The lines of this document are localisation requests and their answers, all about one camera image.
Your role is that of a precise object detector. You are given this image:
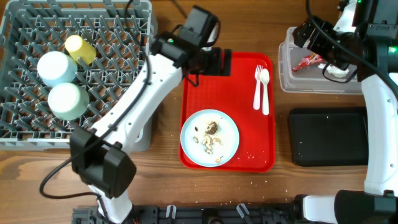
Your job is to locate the clear plastic bin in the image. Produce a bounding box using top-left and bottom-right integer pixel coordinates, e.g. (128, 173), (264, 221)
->
(278, 27), (362, 95)

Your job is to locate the light blue plate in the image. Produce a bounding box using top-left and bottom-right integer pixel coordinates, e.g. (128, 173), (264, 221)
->
(180, 109), (240, 167)

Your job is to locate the light blue bowl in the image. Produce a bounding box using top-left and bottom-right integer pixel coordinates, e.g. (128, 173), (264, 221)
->
(37, 51), (78, 87)

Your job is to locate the yellow plastic cup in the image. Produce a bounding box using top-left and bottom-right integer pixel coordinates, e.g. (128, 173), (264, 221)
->
(65, 35), (96, 65)

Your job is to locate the brown food scrap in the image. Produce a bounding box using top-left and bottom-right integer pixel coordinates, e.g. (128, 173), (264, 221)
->
(205, 121), (218, 135)

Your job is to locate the red snack wrapper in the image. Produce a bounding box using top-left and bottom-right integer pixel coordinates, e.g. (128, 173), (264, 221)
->
(292, 53), (324, 72)

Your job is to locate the green plastic bowl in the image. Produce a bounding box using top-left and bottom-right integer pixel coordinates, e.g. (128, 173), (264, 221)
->
(48, 83), (90, 121)

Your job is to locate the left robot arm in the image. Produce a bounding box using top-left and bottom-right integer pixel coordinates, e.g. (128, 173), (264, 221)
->
(70, 6), (231, 223)

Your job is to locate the black tray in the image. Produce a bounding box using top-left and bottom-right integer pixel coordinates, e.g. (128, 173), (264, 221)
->
(288, 107), (369, 167)

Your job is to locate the red plastic tray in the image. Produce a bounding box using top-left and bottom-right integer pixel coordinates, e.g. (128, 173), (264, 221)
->
(178, 52), (275, 172)

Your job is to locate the white plastic fork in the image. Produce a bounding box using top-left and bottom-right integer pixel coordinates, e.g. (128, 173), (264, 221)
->
(252, 65), (263, 110)

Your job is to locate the white plastic spoon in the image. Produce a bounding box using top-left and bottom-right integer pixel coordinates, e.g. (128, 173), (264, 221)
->
(260, 68), (270, 116)

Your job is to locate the white napkin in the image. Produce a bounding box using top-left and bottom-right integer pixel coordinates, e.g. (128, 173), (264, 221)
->
(318, 63), (349, 78)

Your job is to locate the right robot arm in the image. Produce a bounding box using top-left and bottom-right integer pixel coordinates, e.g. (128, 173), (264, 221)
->
(293, 0), (397, 223)

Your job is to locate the grey dishwasher rack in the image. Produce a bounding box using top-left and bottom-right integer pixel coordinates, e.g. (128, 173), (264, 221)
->
(1, 0), (157, 151)

